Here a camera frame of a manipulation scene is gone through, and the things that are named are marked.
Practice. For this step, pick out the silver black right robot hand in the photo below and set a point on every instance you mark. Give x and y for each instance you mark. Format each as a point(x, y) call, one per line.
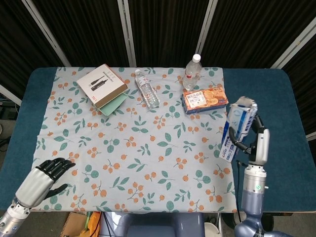
point(262, 145)

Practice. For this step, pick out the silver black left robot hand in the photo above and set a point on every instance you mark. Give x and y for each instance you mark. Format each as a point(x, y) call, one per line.
point(37, 182)

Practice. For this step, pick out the blue white toothpaste box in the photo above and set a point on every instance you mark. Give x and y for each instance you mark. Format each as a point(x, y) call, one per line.
point(239, 121)

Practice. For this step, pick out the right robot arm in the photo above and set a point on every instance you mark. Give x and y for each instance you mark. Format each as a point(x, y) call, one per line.
point(254, 192)

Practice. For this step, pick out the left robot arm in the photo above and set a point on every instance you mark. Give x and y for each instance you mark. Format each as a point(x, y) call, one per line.
point(12, 219)

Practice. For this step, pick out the orange blue biscuit box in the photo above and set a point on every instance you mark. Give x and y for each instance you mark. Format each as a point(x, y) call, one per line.
point(205, 100)

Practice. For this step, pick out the light green paper envelope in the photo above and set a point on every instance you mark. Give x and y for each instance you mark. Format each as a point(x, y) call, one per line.
point(112, 106)

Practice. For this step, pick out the teal table cover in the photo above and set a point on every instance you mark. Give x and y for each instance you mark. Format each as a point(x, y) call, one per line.
point(281, 98)

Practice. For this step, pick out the yellow orange bag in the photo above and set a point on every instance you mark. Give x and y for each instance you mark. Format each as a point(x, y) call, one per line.
point(92, 224)

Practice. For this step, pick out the tall red-label water bottle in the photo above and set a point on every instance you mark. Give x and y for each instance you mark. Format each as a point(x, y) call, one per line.
point(191, 76)

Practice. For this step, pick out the white bucket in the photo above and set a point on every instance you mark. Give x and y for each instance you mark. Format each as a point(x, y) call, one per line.
point(211, 230)

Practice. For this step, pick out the floral fruit print tablecloth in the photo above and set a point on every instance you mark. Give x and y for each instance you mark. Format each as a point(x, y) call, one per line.
point(138, 133)

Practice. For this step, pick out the blue-grey robot torso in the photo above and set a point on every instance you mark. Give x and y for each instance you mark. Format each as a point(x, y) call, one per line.
point(153, 227)

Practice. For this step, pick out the small clear water bottle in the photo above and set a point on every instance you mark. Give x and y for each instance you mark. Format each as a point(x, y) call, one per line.
point(148, 90)

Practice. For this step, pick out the white partition frame post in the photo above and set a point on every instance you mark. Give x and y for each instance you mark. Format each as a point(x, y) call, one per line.
point(47, 32)
point(293, 42)
point(206, 27)
point(127, 32)

